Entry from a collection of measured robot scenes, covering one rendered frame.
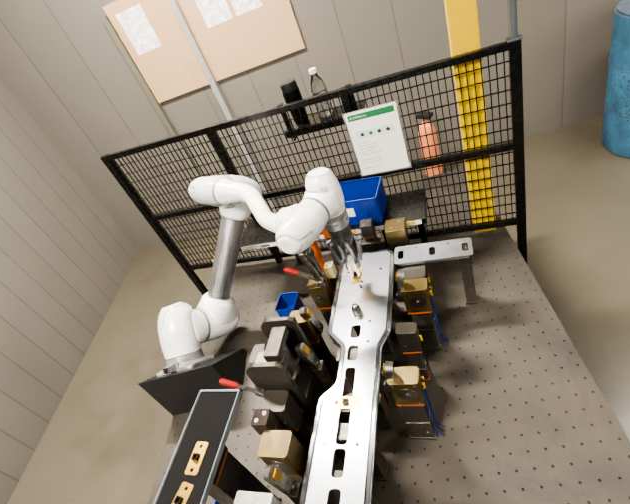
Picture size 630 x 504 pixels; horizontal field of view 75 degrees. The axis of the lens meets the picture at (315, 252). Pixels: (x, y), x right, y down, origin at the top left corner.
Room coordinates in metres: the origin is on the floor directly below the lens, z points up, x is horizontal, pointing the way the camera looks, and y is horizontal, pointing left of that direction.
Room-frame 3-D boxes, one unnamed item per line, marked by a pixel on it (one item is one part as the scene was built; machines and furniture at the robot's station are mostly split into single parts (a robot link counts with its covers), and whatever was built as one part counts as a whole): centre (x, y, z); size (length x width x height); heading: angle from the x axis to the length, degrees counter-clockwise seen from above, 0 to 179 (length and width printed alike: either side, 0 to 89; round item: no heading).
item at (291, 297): (1.47, 0.22, 0.74); 0.11 x 0.10 x 0.09; 154
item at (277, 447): (0.64, 0.33, 0.89); 0.12 x 0.08 x 0.38; 64
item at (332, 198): (1.12, -0.10, 1.44); 0.13 x 0.11 x 0.16; 134
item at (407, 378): (0.68, -0.10, 0.87); 0.12 x 0.07 x 0.35; 64
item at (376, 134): (1.58, -0.44, 1.30); 0.23 x 0.02 x 0.31; 64
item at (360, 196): (1.55, -0.23, 1.09); 0.30 x 0.17 x 0.13; 59
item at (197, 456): (0.64, 0.50, 1.17); 0.08 x 0.04 x 0.01; 153
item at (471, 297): (1.10, -0.51, 0.84); 0.05 x 0.05 x 0.29; 64
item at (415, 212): (1.60, -0.11, 1.01); 0.90 x 0.22 x 0.03; 64
